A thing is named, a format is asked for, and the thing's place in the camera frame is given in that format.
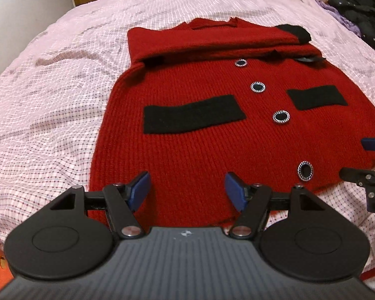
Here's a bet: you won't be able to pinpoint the red knit cardigan black pockets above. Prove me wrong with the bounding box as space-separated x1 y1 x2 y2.
89 18 375 228

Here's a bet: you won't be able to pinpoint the purple knit garment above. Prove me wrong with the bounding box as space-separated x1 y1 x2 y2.
316 0 362 38

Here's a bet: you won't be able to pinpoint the black clothes pile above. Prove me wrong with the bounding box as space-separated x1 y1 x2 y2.
328 0 375 50

